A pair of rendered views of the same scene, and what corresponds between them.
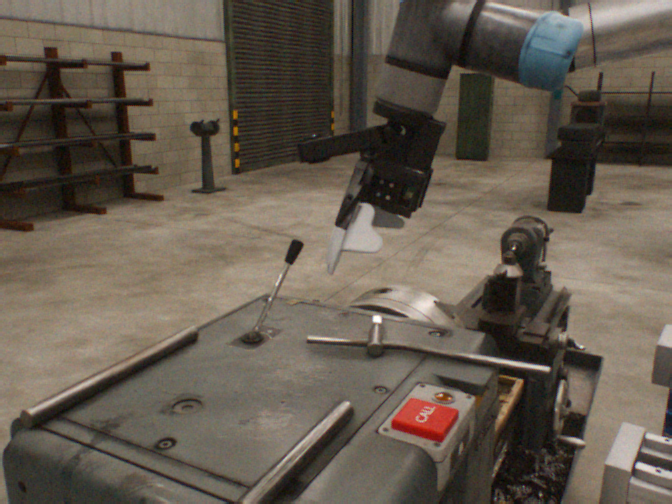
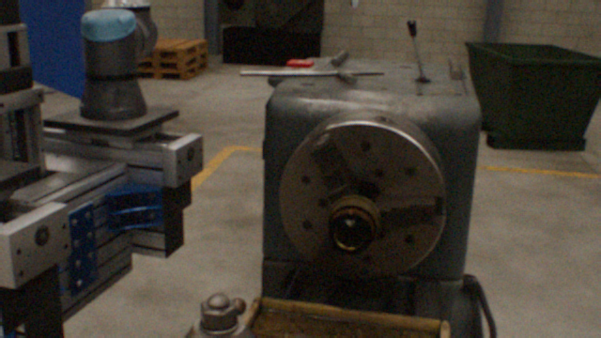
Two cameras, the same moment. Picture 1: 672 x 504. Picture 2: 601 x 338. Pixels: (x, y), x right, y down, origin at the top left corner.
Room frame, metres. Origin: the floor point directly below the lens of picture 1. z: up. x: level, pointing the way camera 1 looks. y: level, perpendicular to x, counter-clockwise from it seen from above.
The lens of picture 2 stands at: (2.16, -0.58, 1.49)
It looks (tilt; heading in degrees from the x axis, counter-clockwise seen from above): 18 degrees down; 163
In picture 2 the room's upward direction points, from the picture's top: 2 degrees clockwise
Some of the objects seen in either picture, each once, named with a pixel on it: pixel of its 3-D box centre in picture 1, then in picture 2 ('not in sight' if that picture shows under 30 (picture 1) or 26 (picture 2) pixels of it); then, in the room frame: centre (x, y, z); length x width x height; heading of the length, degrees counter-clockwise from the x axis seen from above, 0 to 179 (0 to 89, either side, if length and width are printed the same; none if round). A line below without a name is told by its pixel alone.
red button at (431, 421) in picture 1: (425, 421); (300, 65); (0.61, -0.11, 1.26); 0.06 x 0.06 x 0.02; 61
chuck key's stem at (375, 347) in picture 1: (376, 333); (346, 76); (0.84, -0.07, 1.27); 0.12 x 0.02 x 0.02; 174
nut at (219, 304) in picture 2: (509, 257); (219, 310); (1.62, -0.49, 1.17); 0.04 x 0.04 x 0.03
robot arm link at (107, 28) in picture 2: not in sight; (110, 40); (0.68, -0.58, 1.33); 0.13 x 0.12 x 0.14; 160
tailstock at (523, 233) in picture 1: (520, 258); not in sight; (2.17, -0.70, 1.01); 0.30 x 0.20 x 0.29; 151
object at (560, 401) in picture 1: (552, 399); not in sight; (1.58, -0.64, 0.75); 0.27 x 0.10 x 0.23; 151
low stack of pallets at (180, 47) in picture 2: not in sight; (170, 57); (-7.16, 0.29, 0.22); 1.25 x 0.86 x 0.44; 156
